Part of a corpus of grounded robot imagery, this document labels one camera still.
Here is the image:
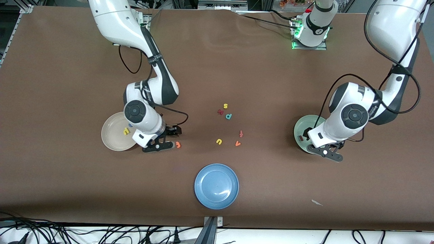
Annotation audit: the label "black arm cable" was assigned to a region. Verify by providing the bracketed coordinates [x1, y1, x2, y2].
[118, 44, 189, 126]
[314, 0, 422, 143]

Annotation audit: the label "blue round plate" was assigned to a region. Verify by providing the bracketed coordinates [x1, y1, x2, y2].
[194, 163, 239, 210]

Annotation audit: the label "grey power strip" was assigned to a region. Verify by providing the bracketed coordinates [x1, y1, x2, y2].
[198, 0, 249, 11]

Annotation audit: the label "aluminium frame profile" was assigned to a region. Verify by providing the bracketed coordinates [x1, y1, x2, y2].
[0, 4, 34, 66]

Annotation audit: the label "orange artificial flowers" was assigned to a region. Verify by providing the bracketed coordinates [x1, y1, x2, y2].
[280, 0, 314, 8]

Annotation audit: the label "black table cable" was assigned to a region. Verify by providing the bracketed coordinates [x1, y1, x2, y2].
[268, 9, 295, 21]
[237, 14, 298, 30]

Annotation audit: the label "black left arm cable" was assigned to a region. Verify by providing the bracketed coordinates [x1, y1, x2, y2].
[314, 0, 422, 143]

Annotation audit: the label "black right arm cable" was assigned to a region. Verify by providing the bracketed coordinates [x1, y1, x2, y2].
[118, 44, 189, 126]

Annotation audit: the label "beige brown round plate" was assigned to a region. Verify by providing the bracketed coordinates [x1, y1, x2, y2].
[101, 111, 138, 151]

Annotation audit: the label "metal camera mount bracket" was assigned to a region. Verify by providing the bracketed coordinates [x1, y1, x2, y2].
[203, 216, 224, 244]

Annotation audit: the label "pale green round plate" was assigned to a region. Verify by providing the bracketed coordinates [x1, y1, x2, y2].
[294, 115, 328, 155]

